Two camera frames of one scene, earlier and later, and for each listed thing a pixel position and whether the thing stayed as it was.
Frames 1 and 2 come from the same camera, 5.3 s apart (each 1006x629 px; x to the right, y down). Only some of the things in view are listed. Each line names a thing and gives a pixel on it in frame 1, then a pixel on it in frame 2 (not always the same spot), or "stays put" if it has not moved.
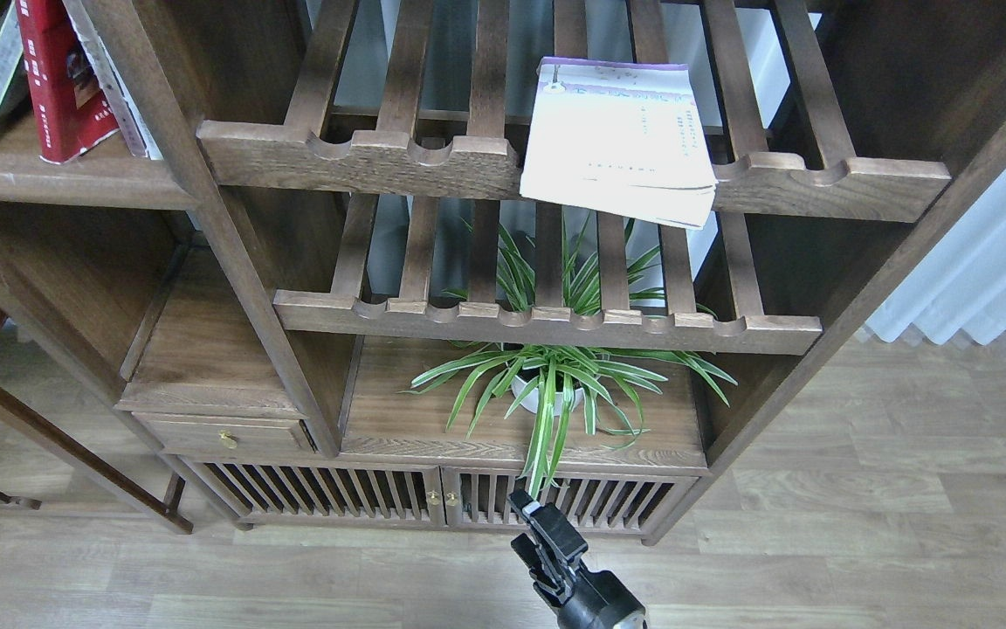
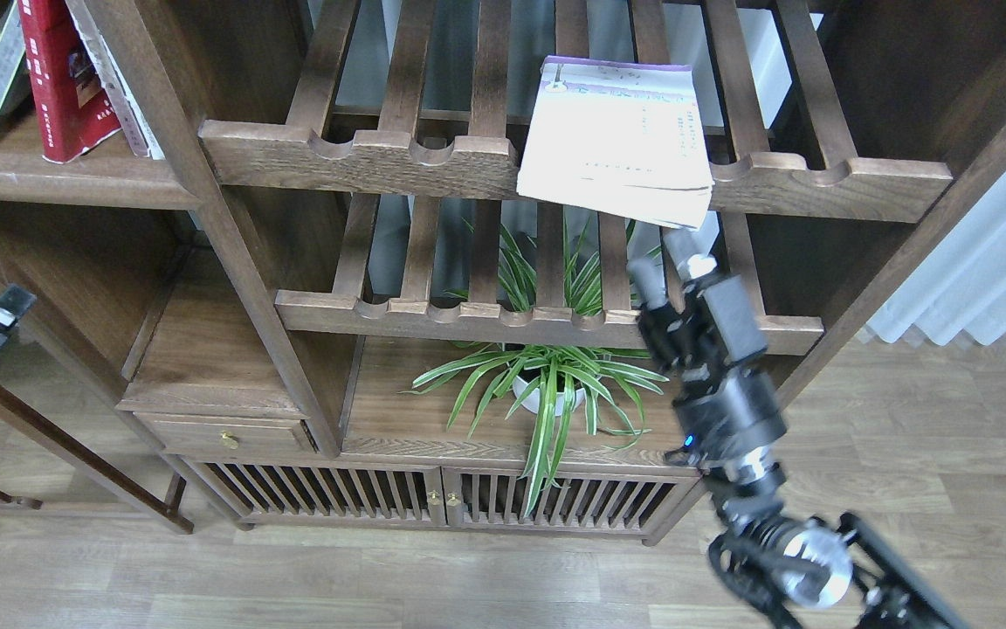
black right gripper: x=592 y=599 → x=724 y=410
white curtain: x=999 y=267 stays put
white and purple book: x=622 y=139 stays put
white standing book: x=100 y=58 stays put
